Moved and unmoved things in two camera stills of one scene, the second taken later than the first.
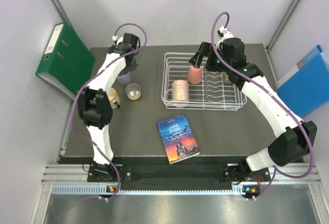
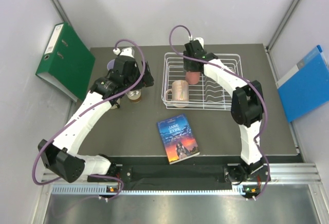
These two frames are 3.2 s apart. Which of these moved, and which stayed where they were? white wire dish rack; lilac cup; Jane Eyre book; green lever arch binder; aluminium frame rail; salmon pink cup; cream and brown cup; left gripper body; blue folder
Moved: lilac cup; left gripper body; white wire dish rack
Stayed: cream and brown cup; green lever arch binder; salmon pink cup; Jane Eyre book; aluminium frame rail; blue folder
